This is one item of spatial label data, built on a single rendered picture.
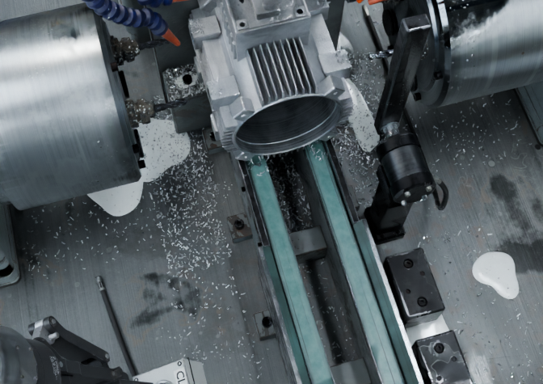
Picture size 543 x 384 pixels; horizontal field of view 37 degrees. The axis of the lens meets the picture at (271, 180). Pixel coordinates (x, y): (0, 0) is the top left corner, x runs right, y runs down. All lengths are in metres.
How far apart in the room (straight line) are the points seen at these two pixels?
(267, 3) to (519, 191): 0.54
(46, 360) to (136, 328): 0.55
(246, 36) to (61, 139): 0.26
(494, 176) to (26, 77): 0.76
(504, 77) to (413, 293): 0.33
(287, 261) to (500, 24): 0.43
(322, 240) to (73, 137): 0.42
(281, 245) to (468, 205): 0.34
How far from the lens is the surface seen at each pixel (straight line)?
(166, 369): 0.97
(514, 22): 1.13
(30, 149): 1.03
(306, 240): 1.24
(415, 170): 1.09
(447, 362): 1.20
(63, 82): 1.02
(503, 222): 1.35
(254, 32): 1.06
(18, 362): 0.68
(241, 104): 1.06
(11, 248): 1.30
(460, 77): 1.13
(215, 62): 1.12
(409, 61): 0.99
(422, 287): 1.22
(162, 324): 1.26
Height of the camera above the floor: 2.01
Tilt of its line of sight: 66 degrees down
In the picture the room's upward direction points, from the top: 2 degrees clockwise
